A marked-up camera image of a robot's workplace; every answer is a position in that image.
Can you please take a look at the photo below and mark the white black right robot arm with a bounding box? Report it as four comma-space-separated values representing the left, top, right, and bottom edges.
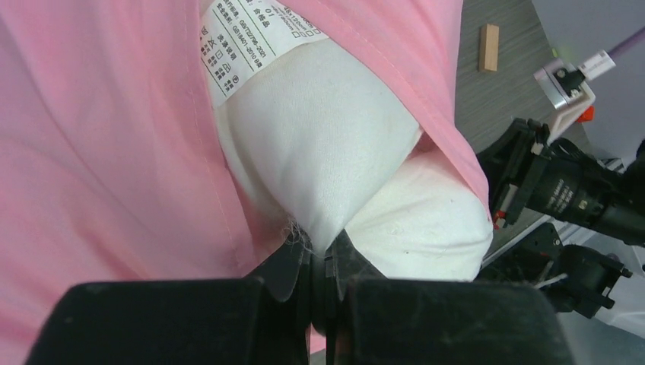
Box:
477, 119, 644, 319

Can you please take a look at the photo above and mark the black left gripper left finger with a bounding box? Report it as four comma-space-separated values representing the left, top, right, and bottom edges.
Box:
26, 236, 310, 364

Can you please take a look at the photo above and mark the pink pillowcase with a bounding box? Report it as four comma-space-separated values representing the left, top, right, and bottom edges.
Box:
0, 0, 492, 365

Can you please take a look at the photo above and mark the wooden block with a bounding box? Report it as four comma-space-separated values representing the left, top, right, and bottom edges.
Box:
478, 24, 500, 72

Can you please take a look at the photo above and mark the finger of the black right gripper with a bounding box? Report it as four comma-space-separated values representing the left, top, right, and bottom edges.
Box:
477, 119, 550, 229

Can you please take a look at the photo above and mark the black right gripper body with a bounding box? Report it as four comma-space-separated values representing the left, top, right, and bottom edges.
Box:
475, 118, 645, 248

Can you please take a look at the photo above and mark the small orange-red toy block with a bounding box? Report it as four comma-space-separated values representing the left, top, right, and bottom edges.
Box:
577, 106, 595, 123

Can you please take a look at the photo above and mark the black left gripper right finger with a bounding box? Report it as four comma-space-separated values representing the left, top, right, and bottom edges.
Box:
311, 250, 574, 364

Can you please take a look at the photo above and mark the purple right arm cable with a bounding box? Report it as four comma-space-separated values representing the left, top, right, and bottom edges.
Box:
607, 25, 645, 59

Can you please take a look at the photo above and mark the white pillow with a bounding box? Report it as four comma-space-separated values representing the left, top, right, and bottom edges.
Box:
201, 1, 493, 281

